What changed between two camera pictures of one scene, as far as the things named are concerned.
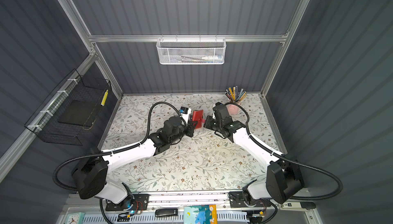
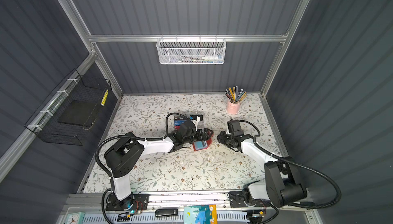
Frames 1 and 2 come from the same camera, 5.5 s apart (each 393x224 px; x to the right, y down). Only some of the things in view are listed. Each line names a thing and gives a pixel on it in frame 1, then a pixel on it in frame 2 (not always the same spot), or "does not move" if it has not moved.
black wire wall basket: x=72 y=108 does not move
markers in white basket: x=217 y=59 does not move
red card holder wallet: x=197 y=115 -> x=198 y=145
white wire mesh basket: x=191 y=51 does not move
